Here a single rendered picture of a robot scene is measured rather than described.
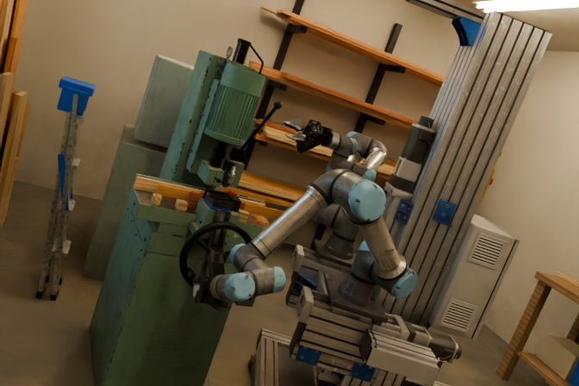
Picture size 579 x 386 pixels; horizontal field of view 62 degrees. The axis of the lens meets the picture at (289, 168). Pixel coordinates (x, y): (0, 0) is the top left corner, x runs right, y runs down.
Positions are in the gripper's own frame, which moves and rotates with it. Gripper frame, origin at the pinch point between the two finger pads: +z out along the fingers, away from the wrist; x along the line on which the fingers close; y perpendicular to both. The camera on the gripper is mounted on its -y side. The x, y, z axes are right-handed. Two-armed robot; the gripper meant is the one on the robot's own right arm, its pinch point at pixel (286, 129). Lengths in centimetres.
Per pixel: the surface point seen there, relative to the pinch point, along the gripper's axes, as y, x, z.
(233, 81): 8.0, -9.6, 28.2
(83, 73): -184, -175, 65
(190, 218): -29, 34, 31
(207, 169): -24.4, 11.9, 25.8
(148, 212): -29, 35, 48
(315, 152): -133, -116, -124
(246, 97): 5.9, -5.1, 21.6
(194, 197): -28.4, 24.6, 29.8
